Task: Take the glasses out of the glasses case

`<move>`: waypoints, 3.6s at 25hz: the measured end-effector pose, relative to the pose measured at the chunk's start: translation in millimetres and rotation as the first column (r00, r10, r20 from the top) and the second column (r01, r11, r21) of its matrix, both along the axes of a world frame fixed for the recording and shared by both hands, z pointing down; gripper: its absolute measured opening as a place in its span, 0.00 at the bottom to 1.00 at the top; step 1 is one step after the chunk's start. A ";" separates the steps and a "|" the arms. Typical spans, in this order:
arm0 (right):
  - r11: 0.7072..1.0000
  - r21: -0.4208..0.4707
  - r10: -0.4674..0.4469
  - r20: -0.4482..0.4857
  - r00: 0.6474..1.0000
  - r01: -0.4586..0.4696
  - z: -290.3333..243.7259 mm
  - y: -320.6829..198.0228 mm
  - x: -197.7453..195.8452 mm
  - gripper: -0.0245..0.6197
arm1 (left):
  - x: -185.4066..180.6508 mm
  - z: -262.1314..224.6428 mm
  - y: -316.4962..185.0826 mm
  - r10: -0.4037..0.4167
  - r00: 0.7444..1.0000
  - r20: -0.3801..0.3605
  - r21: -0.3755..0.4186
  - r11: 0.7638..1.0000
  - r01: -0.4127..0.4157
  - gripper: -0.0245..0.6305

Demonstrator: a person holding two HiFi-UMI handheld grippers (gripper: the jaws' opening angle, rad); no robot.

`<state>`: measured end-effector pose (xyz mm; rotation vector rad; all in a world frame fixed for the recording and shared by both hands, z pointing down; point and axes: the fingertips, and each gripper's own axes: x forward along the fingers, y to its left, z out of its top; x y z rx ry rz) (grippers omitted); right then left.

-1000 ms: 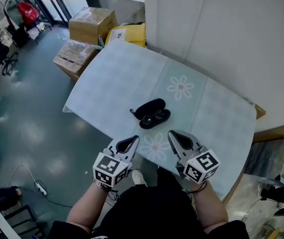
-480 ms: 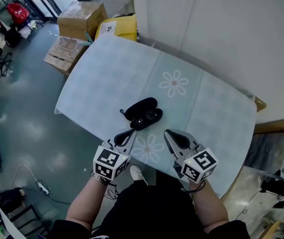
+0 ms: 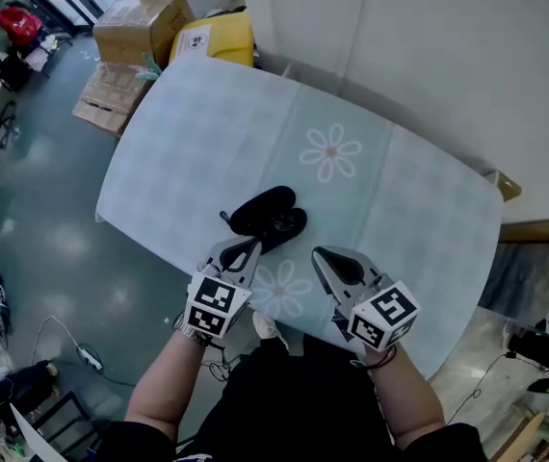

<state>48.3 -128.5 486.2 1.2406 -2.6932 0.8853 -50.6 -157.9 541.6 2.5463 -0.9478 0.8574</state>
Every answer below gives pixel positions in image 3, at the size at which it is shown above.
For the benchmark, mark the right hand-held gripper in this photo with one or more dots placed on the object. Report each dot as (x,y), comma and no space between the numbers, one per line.
(385,318)

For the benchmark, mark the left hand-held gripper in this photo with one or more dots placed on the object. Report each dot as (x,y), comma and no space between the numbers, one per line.
(214,306)

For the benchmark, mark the black glasses case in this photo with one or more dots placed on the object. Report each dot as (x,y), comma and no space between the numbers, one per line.
(260,205)

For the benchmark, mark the person's right forearm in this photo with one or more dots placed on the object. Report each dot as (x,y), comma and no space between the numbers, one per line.
(407,397)

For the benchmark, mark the person's left forearm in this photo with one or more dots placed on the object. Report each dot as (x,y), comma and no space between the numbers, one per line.
(164,383)

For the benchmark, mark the person's white shoe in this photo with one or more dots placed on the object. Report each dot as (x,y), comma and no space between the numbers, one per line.
(269,327)

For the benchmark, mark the silver wristwatch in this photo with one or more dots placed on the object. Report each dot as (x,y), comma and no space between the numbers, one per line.
(192,334)

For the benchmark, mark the black wrist band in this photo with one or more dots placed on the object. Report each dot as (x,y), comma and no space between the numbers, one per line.
(383,361)

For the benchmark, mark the light blue flower tablecloth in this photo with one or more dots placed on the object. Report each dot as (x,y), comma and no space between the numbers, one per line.
(216,133)

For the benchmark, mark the person's black clothing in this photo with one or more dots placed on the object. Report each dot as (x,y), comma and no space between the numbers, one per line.
(298,402)

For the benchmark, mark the white power strip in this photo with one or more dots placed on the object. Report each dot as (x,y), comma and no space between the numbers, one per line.
(90,358)

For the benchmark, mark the clear plastic sheet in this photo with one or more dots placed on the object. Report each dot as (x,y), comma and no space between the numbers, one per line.
(520,277)

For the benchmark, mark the wooden table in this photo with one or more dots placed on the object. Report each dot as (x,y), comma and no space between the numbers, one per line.
(508,187)

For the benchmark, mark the flat cardboard box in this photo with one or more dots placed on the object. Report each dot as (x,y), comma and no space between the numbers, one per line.
(111,94)

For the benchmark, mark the wooden cabinet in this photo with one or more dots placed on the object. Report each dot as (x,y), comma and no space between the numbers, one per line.
(539,231)

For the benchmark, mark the yellow bag with white label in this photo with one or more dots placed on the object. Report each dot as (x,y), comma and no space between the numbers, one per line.
(226,36)

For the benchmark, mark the black bag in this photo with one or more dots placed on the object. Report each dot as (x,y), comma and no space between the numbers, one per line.
(24,385)

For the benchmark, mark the large cardboard box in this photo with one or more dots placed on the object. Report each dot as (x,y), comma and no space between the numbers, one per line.
(139,22)

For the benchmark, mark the black chair base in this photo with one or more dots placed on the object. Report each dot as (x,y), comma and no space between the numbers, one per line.
(4,125)

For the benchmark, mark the white board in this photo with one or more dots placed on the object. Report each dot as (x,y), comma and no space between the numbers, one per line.
(38,438)

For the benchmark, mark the black office chair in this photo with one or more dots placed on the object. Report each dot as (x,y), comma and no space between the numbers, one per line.
(12,65)

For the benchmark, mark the red bag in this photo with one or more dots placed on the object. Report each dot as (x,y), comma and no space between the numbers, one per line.
(18,26)

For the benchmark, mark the black metal frame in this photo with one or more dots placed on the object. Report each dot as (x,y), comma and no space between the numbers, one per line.
(62,421)

